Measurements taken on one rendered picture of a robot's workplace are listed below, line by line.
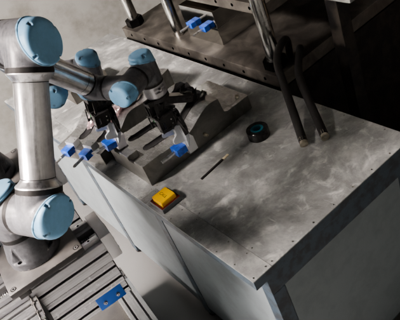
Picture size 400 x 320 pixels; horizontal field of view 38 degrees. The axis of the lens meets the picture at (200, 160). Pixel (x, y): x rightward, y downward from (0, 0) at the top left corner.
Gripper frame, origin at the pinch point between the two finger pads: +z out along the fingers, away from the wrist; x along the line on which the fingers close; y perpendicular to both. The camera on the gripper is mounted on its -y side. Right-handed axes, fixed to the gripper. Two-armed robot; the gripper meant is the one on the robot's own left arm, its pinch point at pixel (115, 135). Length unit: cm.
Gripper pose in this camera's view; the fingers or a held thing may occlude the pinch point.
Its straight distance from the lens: 217.5
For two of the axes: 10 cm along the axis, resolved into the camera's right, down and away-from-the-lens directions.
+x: 6.2, 4.3, -6.6
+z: 1.4, 7.7, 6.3
